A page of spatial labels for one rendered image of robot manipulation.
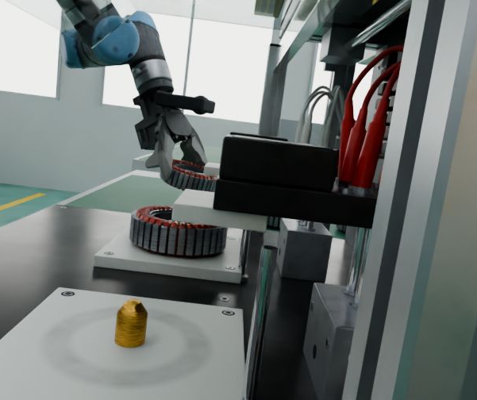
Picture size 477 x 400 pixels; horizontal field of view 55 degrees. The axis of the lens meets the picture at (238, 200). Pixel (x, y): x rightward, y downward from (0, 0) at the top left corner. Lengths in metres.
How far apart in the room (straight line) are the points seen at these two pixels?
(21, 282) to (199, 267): 0.16
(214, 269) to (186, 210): 0.22
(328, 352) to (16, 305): 0.24
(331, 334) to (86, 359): 0.14
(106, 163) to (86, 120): 0.50
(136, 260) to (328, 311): 0.24
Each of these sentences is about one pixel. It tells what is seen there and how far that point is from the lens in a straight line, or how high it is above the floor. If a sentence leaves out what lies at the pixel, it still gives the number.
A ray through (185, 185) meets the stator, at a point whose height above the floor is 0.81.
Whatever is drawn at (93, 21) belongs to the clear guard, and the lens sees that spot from 0.60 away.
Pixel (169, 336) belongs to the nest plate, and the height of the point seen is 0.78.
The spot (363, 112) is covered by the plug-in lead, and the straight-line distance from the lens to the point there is 0.29.
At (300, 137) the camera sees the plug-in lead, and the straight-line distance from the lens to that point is 0.52.
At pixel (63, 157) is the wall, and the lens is 5.35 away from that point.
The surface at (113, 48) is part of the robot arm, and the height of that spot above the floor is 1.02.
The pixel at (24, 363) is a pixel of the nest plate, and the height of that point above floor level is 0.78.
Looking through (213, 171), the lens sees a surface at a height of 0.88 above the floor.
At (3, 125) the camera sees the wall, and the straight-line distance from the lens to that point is 5.60.
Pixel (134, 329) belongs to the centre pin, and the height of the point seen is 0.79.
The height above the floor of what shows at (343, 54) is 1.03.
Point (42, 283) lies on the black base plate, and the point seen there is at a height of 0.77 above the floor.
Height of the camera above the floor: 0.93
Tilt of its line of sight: 9 degrees down
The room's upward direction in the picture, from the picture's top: 7 degrees clockwise
